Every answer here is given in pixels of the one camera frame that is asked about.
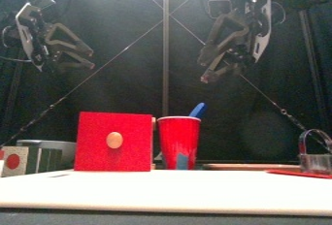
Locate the red drawer with wooden knob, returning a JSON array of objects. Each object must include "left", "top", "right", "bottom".
[{"left": 73, "top": 111, "right": 154, "bottom": 173}]

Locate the red plastic cup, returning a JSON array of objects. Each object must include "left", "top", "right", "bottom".
[{"left": 156, "top": 115, "right": 202, "bottom": 171}]

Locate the grey bowl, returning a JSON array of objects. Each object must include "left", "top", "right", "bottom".
[{"left": 16, "top": 139, "right": 78, "bottom": 169}]

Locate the wooden board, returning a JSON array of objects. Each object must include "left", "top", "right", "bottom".
[{"left": 202, "top": 163, "right": 303, "bottom": 172}]

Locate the white block with red dot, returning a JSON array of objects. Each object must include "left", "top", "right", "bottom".
[{"left": 0, "top": 145, "right": 65, "bottom": 177}]

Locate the flat red plate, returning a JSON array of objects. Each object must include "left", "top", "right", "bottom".
[{"left": 265, "top": 169, "right": 332, "bottom": 180}]

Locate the large white board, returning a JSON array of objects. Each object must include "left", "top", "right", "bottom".
[{"left": 0, "top": 169, "right": 332, "bottom": 218}]

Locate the thin diagonal brace wire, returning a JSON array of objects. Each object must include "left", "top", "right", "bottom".
[
  {"left": 0, "top": 0, "right": 220, "bottom": 148},
  {"left": 125, "top": 0, "right": 332, "bottom": 154}
]

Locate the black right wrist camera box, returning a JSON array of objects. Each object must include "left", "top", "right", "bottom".
[{"left": 206, "top": 0, "right": 237, "bottom": 18}]

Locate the blue utensil handle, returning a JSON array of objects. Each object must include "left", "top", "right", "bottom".
[{"left": 188, "top": 102, "right": 209, "bottom": 119}]

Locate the dark metal frame pole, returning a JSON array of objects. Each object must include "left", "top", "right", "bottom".
[{"left": 299, "top": 8, "right": 330, "bottom": 130}]

